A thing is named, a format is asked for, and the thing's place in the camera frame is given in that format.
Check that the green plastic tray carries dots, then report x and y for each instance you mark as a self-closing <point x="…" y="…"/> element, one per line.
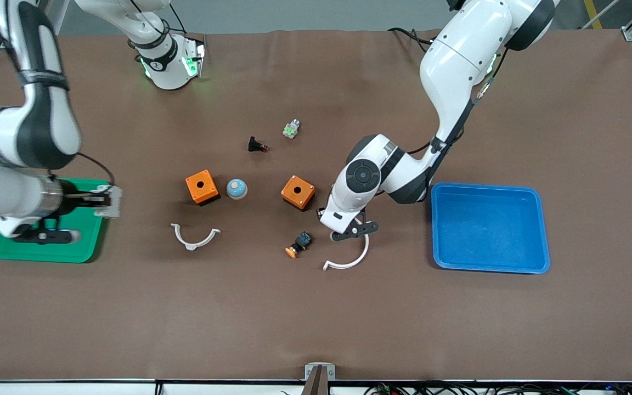
<point x="20" y="253"/>

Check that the orange button box with hole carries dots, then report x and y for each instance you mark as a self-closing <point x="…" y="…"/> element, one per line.
<point x="305" y="189"/>
<point x="209" y="192"/>

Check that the large white curved bracket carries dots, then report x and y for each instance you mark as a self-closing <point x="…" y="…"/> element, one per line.
<point x="363" y="253"/>

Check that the thin grey diagonal rod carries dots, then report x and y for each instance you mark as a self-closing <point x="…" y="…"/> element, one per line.
<point x="601" y="13"/>

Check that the small white curved bracket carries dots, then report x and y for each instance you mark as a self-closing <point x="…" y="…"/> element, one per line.
<point x="190" y="246"/>

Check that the grey metal mount bracket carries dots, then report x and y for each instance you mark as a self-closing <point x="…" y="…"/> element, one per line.
<point x="309" y="373"/>

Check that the brown table mat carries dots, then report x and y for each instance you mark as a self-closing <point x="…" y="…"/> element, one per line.
<point x="316" y="312"/>

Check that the black indicator lamp red tip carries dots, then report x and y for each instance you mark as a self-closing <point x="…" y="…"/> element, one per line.
<point x="254" y="145"/>

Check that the blue plastic tray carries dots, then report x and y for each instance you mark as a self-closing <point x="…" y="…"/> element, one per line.
<point x="491" y="230"/>

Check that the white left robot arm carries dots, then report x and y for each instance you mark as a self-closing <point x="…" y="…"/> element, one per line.
<point x="458" y="60"/>

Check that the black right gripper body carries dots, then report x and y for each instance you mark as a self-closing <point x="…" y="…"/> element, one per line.
<point x="73" y="199"/>

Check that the orange mushroom button black body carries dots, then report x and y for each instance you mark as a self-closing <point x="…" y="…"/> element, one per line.
<point x="300" y="242"/>

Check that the green white contact block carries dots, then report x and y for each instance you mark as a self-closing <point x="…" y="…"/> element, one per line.
<point x="291" y="129"/>

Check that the blue dome buzzer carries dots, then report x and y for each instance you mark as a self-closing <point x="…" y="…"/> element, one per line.
<point x="237" y="188"/>

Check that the dark tapered stand post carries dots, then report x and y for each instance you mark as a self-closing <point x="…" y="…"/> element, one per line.
<point x="316" y="387"/>

